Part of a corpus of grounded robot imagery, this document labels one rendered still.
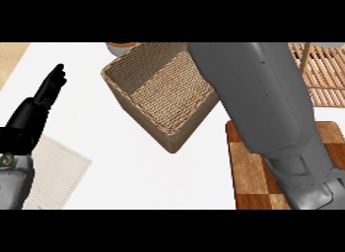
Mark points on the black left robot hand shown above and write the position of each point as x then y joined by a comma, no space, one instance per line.
28,121

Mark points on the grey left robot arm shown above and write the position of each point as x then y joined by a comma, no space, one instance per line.
4,187

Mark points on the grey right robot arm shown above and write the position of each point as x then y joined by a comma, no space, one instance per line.
263,111

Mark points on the brown wicker basket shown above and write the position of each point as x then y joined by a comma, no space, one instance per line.
164,88

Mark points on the checkered wooden cutting board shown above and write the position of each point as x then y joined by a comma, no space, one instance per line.
249,167

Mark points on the beige placemat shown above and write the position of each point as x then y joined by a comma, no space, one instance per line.
55,170

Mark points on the grey bowl with orange rim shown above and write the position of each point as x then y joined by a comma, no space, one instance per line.
118,47

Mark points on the wooden slatted rack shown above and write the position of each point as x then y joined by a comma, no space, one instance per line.
331,78

